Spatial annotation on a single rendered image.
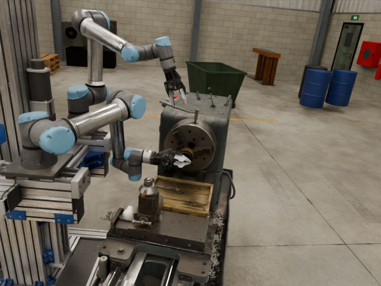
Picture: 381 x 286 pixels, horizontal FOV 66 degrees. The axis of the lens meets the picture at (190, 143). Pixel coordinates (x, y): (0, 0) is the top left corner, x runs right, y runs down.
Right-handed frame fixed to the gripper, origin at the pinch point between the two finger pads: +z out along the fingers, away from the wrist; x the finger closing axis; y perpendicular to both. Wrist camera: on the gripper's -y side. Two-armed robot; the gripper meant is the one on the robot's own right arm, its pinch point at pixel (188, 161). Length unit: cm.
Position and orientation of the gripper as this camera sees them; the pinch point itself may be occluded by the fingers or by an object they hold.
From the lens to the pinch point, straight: 161.2
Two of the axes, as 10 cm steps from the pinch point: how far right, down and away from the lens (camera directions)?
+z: 9.8, 1.4, -1.2
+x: 0.9, -9.2, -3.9
